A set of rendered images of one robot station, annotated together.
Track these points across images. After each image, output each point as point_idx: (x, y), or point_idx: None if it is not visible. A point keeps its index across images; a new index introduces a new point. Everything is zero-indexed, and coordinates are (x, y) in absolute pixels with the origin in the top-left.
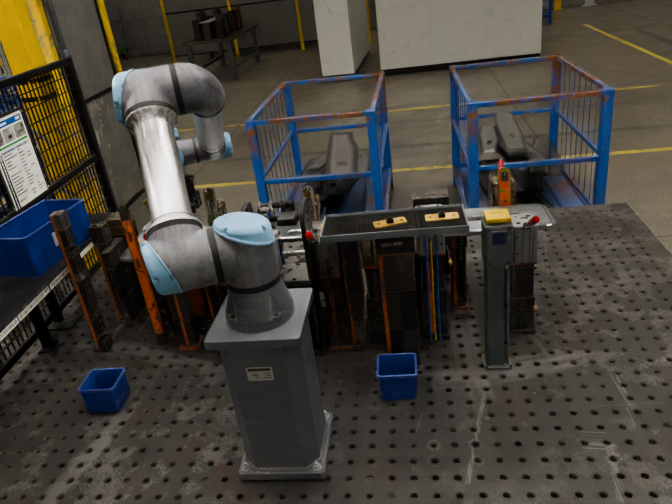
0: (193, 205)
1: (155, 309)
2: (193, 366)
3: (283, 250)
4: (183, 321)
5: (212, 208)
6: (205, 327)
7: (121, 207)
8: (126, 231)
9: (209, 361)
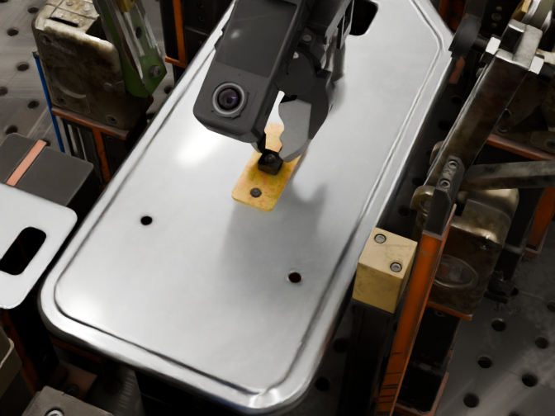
0: (352, 7)
1: (393, 409)
2: (528, 399)
3: (1, 73)
4: (453, 349)
5: (141, 26)
6: (333, 341)
7: (454, 180)
8: (437, 260)
9: (520, 356)
